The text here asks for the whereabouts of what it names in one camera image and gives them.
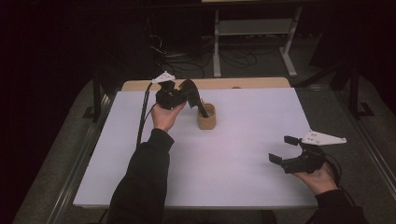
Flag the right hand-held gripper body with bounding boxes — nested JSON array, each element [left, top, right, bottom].
[[281, 129, 347, 175]]

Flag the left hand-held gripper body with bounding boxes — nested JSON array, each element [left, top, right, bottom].
[[150, 70, 182, 111]]

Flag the black cleaver knife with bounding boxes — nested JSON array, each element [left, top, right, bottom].
[[178, 78, 210, 119]]

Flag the wooden utensil holder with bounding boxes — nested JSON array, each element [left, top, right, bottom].
[[196, 103, 218, 131]]

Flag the person's left hand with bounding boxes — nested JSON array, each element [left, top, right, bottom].
[[150, 101, 188, 133]]

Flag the person's right hand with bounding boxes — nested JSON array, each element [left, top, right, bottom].
[[291, 162, 339, 196]]

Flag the white table mat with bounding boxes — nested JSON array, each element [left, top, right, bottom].
[[72, 87, 319, 209]]

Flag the wooden table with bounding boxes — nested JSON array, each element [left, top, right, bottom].
[[120, 77, 291, 92]]

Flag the black metal stand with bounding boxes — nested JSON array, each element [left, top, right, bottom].
[[81, 69, 105, 123], [347, 60, 376, 121]]

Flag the black floor cables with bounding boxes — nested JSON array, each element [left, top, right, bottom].
[[148, 32, 260, 79]]

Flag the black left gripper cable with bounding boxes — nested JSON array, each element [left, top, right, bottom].
[[135, 81, 157, 149]]

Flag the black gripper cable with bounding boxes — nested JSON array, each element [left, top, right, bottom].
[[135, 81, 157, 149], [325, 153, 357, 207]]

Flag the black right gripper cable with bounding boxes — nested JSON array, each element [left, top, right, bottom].
[[325, 153, 357, 207]]

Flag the metal floor rail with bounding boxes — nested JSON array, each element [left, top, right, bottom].
[[335, 90, 396, 202], [46, 92, 114, 224]]

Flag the white metal desk frame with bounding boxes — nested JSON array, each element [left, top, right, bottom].
[[212, 7, 304, 78]]

